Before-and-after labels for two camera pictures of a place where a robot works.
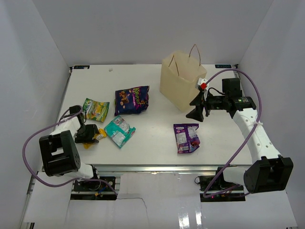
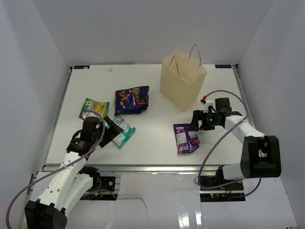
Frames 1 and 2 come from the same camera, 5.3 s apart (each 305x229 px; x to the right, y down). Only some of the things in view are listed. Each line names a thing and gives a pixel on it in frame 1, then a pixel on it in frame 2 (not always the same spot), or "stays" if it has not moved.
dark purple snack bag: (132, 100) stays
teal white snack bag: (118, 130) stays
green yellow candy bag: (96, 110) stays
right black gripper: (197, 113) to (199, 115)
